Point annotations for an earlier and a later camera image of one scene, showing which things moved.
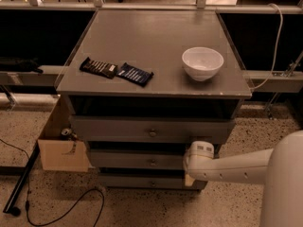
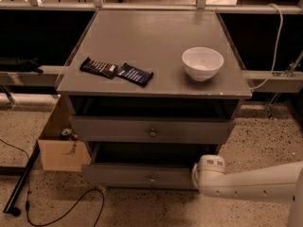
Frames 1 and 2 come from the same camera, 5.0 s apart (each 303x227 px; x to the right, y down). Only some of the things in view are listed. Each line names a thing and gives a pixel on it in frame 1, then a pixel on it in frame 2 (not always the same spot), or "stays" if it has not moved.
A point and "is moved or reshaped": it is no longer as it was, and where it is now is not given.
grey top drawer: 154,130 stays
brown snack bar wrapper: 104,69 stays
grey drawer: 138,160 is moved or reshaped
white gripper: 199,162 → 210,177
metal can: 66,132 stays
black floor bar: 10,207 stays
